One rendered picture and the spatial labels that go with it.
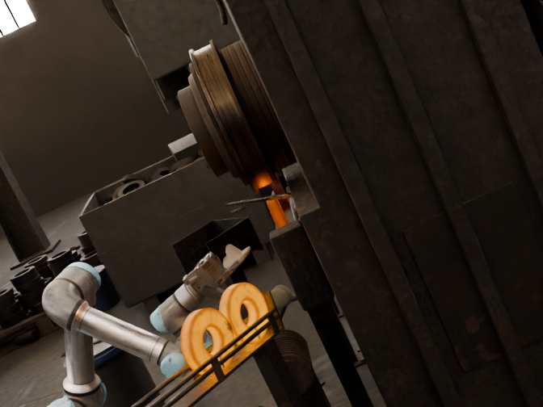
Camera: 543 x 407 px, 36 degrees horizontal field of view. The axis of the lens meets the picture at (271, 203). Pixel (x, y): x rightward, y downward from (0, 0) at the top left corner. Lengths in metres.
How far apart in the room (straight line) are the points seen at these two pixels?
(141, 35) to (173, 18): 0.21
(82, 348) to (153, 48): 2.74
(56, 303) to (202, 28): 2.93
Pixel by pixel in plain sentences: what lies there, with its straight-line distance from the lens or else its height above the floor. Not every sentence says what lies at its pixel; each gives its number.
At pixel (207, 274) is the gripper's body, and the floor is 0.75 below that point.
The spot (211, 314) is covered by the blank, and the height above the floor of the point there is 0.77.
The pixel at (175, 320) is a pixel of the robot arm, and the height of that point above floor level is 0.67.
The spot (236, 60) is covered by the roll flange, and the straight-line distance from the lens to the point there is 2.38.
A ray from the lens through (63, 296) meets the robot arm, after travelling 2.47.
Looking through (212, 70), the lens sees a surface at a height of 1.27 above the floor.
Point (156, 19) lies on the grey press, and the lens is 5.08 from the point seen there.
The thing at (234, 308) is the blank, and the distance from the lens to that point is 2.07.
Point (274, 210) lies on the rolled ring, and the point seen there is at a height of 0.82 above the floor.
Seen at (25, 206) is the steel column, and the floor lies 0.55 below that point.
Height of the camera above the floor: 1.36
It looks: 12 degrees down
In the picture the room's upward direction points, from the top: 25 degrees counter-clockwise
